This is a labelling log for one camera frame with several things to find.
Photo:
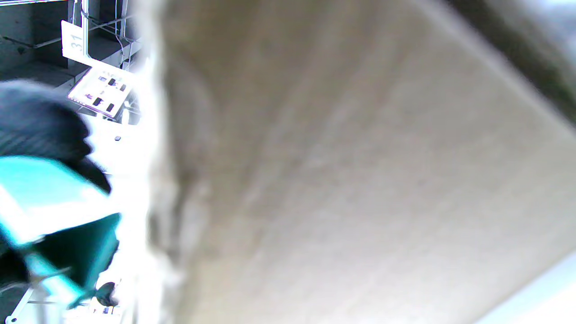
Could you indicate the person's right hand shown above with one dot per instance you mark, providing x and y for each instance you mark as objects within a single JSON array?
[{"x": 540, "y": 36}]

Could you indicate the pink wall screen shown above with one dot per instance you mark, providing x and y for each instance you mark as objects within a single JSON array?
[{"x": 100, "y": 92}]

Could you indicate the green binder clip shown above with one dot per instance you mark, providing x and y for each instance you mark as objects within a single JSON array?
[{"x": 49, "y": 202}]

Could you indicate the white frame post with sign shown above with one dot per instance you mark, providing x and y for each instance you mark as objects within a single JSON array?
[{"x": 74, "y": 38}]

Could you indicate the brown cardboard mailer box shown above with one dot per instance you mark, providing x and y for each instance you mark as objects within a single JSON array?
[{"x": 360, "y": 180}]

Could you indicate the person's left hand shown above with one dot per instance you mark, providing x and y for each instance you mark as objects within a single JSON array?
[{"x": 40, "y": 126}]

